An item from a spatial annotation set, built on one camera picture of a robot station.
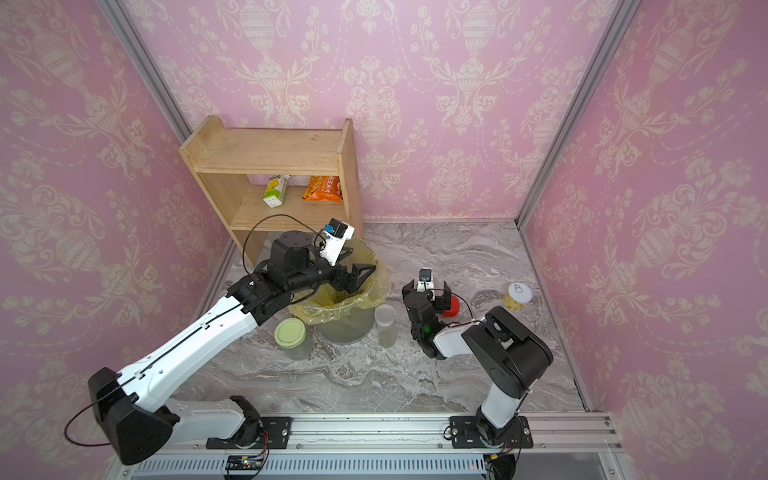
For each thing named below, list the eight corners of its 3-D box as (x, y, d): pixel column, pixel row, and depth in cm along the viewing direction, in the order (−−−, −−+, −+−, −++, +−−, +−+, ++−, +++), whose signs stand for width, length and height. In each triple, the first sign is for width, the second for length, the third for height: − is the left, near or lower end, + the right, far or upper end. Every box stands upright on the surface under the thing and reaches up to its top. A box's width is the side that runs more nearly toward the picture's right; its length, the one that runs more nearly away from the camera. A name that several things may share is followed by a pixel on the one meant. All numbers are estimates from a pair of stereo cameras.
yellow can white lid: (505, 311, 98) (511, 302, 93) (500, 292, 103) (505, 282, 98) (529, 311, 98) (536, 302, 93) (522, 292, 103) (529, 282, 98)
